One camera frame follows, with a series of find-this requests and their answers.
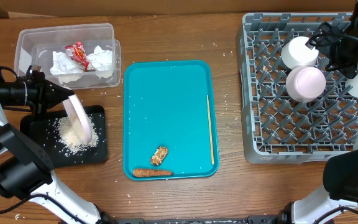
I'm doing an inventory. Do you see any white napkin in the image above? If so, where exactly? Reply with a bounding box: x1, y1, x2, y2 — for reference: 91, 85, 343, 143
50, 51, 83, 84

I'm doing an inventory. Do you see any large white plate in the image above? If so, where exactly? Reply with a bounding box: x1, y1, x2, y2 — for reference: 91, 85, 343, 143
63, 95, 92, 145

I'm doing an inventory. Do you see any white cup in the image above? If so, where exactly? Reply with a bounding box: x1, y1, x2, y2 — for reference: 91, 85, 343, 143
345, 74, 358, 98

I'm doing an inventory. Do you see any red snack wrapper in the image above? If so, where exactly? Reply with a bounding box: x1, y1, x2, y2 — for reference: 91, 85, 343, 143
65, 42, 90, 72

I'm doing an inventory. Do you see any pale green bowl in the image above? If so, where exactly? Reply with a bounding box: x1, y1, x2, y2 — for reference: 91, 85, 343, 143
281, 36, 319, 70

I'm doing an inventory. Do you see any silver foil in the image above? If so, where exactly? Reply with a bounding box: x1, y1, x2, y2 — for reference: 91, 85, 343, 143
86, 45, 112, 78

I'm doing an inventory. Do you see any brown fried stick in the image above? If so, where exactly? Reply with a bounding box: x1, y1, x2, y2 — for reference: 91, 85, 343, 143
132, 169, 173, 178

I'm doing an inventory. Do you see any golden fried food piece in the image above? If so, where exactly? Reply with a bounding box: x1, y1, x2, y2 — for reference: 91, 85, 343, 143
150, 146, 168, 166

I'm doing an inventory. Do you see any wooden chopstick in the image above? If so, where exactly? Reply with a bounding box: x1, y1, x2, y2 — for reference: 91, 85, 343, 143
206, 95, 214, 165

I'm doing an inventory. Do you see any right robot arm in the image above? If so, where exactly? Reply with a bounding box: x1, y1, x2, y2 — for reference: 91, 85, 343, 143
272, 1, 358, 223

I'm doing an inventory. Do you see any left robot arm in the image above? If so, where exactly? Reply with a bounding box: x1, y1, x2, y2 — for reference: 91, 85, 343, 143
0, 66, 117, 223

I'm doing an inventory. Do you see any grey dishwasher rack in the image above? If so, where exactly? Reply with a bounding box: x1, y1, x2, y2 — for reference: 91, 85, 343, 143
237, 12, 358, 164

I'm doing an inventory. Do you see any pile of white rice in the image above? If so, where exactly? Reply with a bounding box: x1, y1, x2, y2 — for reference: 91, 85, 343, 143
52, 115, 99, 156

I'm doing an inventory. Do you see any clear plastic bin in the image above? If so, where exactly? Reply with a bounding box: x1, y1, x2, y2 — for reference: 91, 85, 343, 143
14, 23, 121, 90

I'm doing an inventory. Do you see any black tray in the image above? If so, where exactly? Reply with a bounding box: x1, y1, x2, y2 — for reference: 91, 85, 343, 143
20, 105, 108, 168

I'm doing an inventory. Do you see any teal serving tray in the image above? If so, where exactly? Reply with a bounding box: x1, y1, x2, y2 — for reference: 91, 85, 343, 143
123, 60, 219, 180

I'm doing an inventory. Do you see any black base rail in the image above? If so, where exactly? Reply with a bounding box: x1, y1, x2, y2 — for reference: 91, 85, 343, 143
112, 215, 278, 224

